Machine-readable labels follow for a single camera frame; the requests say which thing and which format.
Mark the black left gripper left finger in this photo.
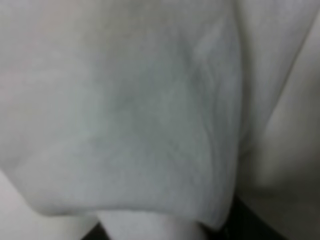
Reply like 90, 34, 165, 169
81, 223, 110, 240

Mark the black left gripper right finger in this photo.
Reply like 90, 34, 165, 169
217, 194, 278, 240

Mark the white short sleeve t-shirt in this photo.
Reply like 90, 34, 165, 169
0, 0, 320, 240

